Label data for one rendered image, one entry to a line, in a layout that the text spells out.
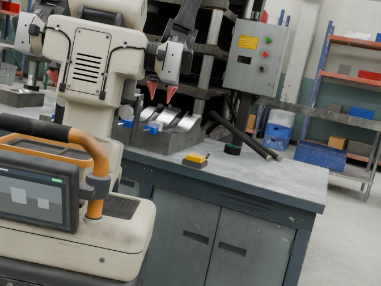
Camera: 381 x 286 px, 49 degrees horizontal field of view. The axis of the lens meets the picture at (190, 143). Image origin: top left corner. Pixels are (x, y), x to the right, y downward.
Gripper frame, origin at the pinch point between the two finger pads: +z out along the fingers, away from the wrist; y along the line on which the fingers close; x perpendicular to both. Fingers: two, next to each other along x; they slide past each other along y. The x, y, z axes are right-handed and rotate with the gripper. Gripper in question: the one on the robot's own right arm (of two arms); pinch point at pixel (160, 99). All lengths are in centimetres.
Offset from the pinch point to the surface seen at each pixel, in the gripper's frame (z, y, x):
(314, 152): 67, -61, -368
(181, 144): 18.4, -8.3, -12.2
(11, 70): 57, 406, -382
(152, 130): 11.9, -1.5, 5.5
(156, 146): 18.3, -2.9, 2.5
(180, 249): 57, -22, 4
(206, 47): -25, 7, -70
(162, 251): 60, -14, 4
